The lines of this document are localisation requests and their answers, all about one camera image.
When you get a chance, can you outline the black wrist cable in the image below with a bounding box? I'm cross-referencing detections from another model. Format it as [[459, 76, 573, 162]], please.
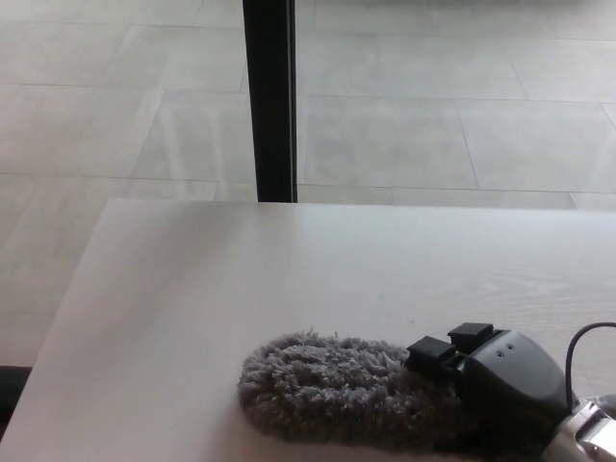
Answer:
[[565, 321, 616, 405]]

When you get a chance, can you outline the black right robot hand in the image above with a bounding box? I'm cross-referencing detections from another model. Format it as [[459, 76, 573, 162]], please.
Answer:
[[406, 321, 578, 458]]

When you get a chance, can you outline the black vertical frame post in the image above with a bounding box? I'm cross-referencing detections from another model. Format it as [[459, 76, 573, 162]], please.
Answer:
[[242, 0, 299, 203]]

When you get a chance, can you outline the grey fluffy microfibre duster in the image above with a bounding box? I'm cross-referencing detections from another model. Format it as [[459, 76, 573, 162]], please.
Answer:
[[237, 327, 471, 454]]

